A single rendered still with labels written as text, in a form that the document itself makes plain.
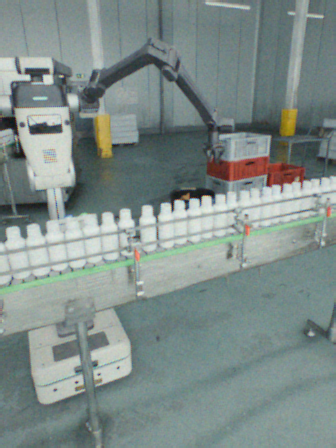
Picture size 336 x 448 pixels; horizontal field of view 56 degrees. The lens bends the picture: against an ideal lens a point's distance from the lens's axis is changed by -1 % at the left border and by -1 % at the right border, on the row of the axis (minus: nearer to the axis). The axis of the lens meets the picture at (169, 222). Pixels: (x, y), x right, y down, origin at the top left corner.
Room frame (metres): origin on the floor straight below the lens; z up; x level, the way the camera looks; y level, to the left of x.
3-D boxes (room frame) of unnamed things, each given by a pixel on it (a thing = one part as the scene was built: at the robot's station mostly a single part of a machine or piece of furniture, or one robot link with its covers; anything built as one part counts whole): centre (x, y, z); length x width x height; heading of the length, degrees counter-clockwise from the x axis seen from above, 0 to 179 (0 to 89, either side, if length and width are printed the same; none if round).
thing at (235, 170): (3.63, -0.79, 0.78); 0.61 x 0.41 x 0.22; 122
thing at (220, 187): (3.62, -0.79, 0.55); 0.61 x 0.41 x 0.22; 122
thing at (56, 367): (1.55, 0.58, 0.24); 0.68 x 0.53 x 0.41; 25
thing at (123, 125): (10.89, 1.75, 0.50); 1.24 x 1.03 x 1.00; 118
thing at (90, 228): (0.99, 0.27, 1.08); 0.06 x 0.06 x 0.17
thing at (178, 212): (1.13, -0.04, 1.08); 0.06 x 0.06 x 0.17
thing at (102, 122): (8.69, 1.73, 0.55); 0.40 x 0.40 x 1.10; 25
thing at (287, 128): (10.63, -3.88, 0.55); 0.40 x 0.40 x 1.10; 25
